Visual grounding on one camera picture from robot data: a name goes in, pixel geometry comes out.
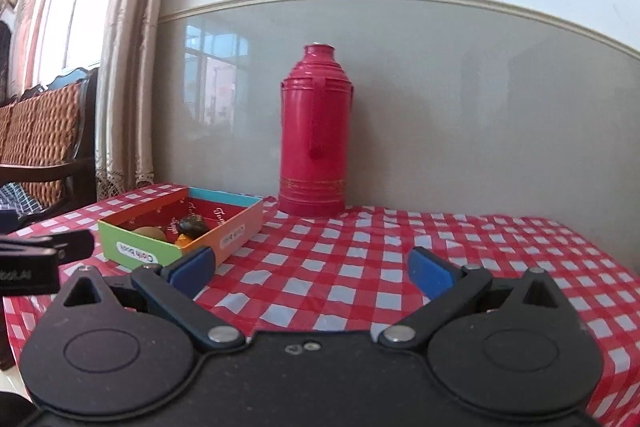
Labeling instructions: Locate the orange tangerine left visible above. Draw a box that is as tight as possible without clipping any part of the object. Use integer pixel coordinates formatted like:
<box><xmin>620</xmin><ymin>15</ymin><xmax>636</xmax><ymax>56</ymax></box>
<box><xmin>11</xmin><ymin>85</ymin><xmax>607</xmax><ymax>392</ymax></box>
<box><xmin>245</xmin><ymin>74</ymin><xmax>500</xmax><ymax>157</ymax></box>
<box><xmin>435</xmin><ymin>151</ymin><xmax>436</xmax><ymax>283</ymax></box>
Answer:
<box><xmin>175</xmin><ymin>234</ymin><xmax>193</xmax><ymax>248</ymax></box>

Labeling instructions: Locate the brown kiwi fruit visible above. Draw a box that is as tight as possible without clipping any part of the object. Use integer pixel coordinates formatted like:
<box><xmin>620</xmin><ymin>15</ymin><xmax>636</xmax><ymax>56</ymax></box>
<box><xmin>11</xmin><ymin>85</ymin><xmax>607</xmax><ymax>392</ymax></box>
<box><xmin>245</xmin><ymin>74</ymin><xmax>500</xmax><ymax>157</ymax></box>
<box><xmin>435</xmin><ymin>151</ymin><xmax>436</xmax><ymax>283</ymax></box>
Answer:
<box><xmin>134</xmin><ymin>227</ymin><xmax>167</xmax><ymax>242</ymax></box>

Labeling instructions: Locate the colourful cardboard box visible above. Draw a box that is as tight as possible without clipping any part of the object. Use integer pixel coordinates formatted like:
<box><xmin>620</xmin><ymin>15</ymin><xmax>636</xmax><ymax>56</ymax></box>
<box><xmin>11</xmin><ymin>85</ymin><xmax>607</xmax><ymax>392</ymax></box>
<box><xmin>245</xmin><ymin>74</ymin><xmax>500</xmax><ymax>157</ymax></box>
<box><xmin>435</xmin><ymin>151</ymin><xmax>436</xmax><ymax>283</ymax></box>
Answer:
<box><xmin>98</xmin><ymin>185</ymin><xmax>264</xmax><ymax>269</ymax></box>

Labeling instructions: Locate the dark avocado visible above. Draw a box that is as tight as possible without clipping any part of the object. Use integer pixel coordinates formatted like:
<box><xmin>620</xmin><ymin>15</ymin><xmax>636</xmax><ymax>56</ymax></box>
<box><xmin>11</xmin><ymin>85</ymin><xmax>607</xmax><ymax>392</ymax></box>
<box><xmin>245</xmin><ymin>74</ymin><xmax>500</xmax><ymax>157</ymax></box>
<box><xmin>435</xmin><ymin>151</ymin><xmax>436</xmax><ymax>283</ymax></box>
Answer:
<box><xmin>177</xmin><ymin>215</ymin><xmax>209</xmax><ymax>241</ymax></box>

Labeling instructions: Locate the blue checkered cloth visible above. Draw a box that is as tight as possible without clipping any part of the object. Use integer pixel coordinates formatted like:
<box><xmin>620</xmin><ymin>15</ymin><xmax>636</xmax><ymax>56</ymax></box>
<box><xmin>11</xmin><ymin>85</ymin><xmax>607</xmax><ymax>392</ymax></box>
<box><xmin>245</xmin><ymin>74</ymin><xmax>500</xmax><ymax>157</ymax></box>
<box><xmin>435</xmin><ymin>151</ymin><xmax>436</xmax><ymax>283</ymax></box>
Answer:
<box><xmin>0</xmin><ymin>182</ymin><xmax>43</xmax><ymax>217</ymax></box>

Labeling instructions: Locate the red white checkered tablecloth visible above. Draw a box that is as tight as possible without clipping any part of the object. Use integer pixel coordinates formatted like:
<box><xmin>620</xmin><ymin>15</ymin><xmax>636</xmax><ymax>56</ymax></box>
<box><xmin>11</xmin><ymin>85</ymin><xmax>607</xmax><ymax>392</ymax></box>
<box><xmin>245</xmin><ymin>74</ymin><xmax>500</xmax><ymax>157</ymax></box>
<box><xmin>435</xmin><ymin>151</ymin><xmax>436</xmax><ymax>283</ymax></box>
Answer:
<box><xmin>11</xmin><ymin>188</ymin><xmax>639</xmax><ymax>426</ymax></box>

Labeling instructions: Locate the wooden sofa with rattan cushions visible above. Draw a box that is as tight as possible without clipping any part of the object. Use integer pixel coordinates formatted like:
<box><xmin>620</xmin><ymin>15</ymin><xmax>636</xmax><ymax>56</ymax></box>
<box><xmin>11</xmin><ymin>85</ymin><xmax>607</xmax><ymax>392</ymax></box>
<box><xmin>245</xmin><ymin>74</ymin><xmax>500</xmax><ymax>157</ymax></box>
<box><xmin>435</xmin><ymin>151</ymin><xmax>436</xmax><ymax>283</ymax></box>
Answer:
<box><xmin>1</xmin><ymin>68</ymin><xmax>99</xmax><ymax>234</ymax></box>

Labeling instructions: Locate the red thermos flask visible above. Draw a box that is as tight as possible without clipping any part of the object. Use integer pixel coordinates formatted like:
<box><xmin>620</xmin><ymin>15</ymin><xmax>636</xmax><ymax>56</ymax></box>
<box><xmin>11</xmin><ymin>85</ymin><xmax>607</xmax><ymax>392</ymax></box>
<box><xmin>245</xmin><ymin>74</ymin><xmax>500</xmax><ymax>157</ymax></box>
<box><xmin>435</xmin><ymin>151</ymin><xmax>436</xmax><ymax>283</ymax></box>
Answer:
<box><xmin>279</xmin><ymin>43</ymin><xmax>354</xmax><ymax>218</ymax></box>

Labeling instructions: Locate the beige lace curtain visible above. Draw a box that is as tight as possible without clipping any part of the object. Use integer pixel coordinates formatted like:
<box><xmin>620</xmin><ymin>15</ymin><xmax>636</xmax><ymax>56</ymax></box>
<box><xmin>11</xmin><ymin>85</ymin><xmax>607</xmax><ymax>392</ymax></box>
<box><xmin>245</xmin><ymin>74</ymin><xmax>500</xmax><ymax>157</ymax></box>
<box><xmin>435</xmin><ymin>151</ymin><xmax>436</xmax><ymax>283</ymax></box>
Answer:
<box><xmin>94</xmin><ymin>0</ymin><xmax>162</xmax><ymax>199</ymax></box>

